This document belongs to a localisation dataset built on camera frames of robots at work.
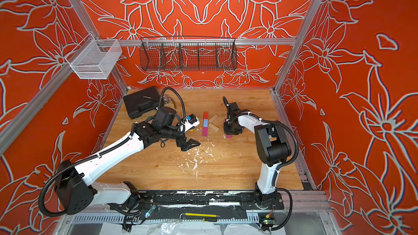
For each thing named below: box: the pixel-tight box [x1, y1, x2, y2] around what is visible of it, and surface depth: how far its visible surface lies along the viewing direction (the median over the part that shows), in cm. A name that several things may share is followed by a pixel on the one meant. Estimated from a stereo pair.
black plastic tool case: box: [123, 85, 161, 120], surface depth 108 cm
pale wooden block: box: [207, 113, 219, 123], surface depth 103 cm
